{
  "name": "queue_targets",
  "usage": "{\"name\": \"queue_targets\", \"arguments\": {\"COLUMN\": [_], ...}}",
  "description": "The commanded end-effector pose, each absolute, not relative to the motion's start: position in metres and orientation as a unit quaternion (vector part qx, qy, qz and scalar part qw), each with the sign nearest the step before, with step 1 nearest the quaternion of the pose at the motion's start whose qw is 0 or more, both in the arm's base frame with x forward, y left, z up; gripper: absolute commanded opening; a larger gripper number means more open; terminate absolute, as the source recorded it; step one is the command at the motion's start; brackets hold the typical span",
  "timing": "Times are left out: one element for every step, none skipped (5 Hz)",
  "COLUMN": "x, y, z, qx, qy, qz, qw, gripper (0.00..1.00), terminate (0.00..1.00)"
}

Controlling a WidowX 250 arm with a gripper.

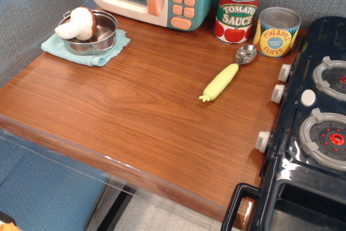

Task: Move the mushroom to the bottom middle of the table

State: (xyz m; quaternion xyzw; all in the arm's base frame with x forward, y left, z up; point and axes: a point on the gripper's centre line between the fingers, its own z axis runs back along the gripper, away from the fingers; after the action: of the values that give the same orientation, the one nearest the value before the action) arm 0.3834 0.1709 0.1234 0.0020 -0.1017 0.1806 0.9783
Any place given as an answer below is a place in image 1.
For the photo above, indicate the plush brown white mushroom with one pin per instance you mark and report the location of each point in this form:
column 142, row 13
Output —
column 81, row 25

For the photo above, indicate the small steel pot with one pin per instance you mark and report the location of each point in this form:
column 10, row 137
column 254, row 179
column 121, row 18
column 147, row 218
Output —
column 103, row 39

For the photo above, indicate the light blue folded cloth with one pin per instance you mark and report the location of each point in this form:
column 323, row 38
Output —
column 54, row 45

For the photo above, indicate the tomato sauce can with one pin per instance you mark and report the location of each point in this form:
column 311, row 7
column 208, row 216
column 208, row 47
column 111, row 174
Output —
column 234, row 20

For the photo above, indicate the pineapple slices can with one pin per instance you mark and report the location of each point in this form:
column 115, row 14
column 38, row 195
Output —
column 276, row 31

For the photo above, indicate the black metal table leg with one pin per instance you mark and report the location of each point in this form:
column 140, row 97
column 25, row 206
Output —
column 117, row 209

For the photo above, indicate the orange plush object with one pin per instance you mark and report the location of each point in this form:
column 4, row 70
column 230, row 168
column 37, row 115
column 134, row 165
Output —
column 9, row 227

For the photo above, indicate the dark blue toy stove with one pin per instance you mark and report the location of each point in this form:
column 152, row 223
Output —
column 303, row 172

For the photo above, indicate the spoon with yellow-green handle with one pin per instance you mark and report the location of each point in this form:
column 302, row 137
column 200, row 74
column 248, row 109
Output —
column 244, row 55

